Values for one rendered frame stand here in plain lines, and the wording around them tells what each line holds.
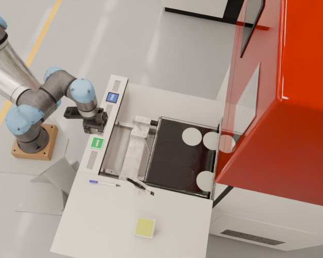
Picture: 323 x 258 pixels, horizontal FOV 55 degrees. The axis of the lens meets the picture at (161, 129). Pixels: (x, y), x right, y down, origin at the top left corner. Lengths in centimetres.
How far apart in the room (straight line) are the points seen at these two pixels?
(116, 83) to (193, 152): 54
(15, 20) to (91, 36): 77
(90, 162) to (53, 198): 103
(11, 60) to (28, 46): 184
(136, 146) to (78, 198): 39
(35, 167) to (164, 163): 65
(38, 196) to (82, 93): 155
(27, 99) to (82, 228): 60
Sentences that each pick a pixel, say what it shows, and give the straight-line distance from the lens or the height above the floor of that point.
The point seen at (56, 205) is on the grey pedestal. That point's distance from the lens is 244.
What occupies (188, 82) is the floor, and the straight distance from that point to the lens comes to 284.
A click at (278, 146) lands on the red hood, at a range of 83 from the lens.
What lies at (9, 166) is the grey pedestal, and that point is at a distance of 172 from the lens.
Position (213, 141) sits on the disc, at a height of 90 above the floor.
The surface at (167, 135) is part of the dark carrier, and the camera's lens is 157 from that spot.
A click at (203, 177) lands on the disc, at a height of 90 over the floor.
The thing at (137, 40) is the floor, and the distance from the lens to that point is 311.
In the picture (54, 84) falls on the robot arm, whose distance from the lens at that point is 111.
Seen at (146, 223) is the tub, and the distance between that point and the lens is 130.
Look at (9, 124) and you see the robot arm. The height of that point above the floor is 110.
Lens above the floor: 232
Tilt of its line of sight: 64 degrees down
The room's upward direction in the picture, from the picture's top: 7 degrees clockwise
